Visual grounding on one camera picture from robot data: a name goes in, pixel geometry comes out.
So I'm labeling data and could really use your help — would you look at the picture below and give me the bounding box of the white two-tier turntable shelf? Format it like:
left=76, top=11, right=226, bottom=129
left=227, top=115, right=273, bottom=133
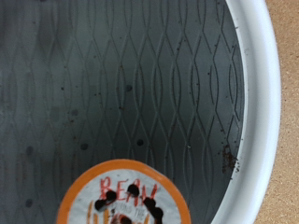
left=0, top=0, right=283, bottom=224

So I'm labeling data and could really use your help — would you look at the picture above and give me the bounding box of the orange coffee pod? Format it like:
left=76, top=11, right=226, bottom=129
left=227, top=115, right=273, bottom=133
left=55, top=158, right=192, bottom=224

